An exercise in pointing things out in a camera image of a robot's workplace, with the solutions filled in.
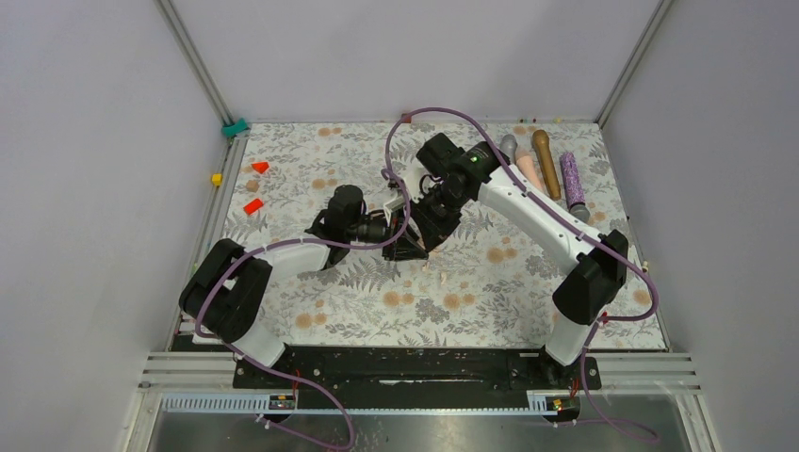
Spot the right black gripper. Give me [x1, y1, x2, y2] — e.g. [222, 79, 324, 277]
[405, 184, 469, 253]

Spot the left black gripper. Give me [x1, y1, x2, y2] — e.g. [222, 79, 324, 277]
[347, 208, 429, 262]

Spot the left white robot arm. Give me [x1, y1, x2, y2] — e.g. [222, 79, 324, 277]
[178, 185, 413, 387]

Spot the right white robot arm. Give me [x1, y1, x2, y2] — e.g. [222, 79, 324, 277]
[411, 133, 629, 388]

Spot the floral patterned mat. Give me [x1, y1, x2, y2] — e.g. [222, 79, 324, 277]
[191, 121, 669, 350]

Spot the grey toy microphone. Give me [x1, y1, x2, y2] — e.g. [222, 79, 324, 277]
[498, 134, 518, 162]

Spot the pink toy microphone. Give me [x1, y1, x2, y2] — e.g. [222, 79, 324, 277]
[514, 149, 546, 194]

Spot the gold toy microphone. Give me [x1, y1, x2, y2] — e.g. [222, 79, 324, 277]
[531, 129, 562, 201]

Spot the purple glitter toy microphone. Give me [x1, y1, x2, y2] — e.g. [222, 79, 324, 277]
[559, 152, 591, 222]

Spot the red block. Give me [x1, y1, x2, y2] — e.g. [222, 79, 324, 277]
[243, 199, 264, 216]

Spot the orange triangular block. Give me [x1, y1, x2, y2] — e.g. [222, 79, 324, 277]
[251, 161, 269, 174]

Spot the teal clamp block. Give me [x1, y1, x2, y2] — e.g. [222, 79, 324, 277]
[221, 118, 250, 138]

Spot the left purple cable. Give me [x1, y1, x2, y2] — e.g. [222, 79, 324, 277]
[193, 168, 412, 452]

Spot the purple cable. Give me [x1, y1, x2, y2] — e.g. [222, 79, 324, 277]
[193, 168, 412, 452]
[383, 106, 661, 445]

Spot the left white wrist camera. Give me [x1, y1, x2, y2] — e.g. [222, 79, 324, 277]
[383, 188, 406, 223]

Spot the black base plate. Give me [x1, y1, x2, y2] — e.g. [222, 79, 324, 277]
[274, 346, 602, 410]

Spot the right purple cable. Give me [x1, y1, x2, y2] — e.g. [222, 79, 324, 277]
[383, 106, 661, 445]

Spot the aluminium frame rail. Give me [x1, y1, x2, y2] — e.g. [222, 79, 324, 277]
[154, 0, 251, 148]

